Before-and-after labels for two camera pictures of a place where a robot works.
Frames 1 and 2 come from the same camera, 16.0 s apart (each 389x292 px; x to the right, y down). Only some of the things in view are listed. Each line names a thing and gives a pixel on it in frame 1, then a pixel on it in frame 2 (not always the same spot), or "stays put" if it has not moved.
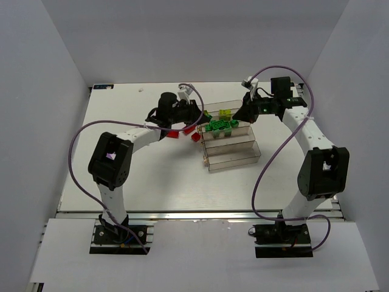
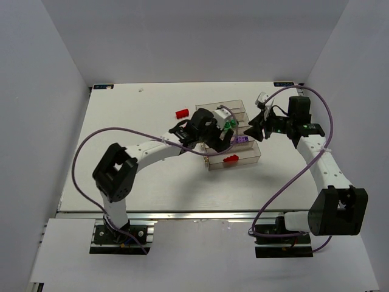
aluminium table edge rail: x=181 y=215 stays put
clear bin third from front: x=242 y=131 stays put
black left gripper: x=191 y=111 to x=217 y=135
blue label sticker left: x=103 y=86 stays put
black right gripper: x=251 y=106 to x=264 y=123
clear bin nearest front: x=231 y=156 stays put
